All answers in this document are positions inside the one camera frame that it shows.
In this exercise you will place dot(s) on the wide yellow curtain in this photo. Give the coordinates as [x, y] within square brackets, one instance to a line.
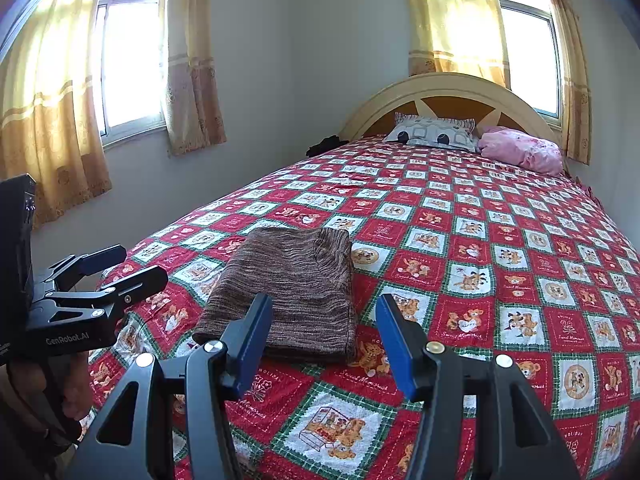
[45, 110]

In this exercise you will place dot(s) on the person's left forearm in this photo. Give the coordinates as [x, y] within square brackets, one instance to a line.
[25, 450]

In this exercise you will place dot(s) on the cream arched bed headboard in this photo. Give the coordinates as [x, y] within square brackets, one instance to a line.
[450, 87]

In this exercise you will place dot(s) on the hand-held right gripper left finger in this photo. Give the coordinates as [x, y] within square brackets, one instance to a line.
[252, 350]

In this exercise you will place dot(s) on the red checked printed blanket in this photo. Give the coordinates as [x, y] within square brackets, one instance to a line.
[500, 260]

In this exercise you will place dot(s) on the window behind bed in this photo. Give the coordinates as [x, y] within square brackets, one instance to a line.
[530, 60]

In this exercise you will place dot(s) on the person's left hand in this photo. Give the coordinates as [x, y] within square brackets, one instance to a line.
[77, 390]

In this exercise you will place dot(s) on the grey patterned pillow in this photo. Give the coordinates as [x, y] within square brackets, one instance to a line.
[430, 132]

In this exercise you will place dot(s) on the brown knitted sweater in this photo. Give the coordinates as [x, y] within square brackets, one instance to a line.
[290, 285]

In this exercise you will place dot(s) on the side window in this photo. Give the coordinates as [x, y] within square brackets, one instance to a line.
[130, 70]

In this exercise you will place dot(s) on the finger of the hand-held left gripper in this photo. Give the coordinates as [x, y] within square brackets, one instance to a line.
[140, 280]
[100, 257]

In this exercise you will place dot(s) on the dark cloth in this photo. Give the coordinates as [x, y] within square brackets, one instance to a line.
[325, 146]

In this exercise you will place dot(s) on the pink pillow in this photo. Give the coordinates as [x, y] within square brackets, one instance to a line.
[520, 150]

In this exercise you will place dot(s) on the narrow beige curtain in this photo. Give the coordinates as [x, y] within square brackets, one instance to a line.
[192, 85]
[575, 85]

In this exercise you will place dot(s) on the yellow patterned curtain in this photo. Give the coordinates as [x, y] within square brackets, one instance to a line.
[450, 20]

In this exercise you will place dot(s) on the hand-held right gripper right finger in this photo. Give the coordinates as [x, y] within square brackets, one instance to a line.
[397, 350]

